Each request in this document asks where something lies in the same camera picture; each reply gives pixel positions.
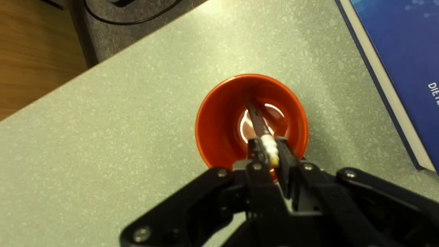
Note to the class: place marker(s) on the blue Probabilistic Robotics book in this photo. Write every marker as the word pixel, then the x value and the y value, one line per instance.
pixel 399 42

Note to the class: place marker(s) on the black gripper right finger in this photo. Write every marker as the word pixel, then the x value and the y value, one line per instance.
pixel 363 209

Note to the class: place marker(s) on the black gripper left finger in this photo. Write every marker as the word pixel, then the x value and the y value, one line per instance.
pixel 206 205

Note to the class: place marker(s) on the white and dark pen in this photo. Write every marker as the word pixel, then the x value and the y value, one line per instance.
pixel 267 139

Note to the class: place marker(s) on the black mug with orange interior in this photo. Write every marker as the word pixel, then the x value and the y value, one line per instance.
pixel 223 125

